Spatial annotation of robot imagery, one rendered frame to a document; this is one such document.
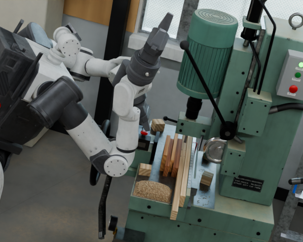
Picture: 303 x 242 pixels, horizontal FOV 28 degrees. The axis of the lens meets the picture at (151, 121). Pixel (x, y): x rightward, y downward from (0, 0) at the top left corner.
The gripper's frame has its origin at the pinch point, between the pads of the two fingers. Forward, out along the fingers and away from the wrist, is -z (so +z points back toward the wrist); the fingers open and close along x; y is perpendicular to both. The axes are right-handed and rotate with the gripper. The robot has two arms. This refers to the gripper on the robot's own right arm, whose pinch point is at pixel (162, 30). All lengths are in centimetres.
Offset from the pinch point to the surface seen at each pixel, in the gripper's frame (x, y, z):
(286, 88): 36, 50, 18
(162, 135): 53, 22, 76
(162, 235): 17, 39, 95
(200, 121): 45, 32, 54
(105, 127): 39, -2, 74
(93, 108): 167, -14, 171
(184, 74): 43, 16, 37
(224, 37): 45, 22, 16
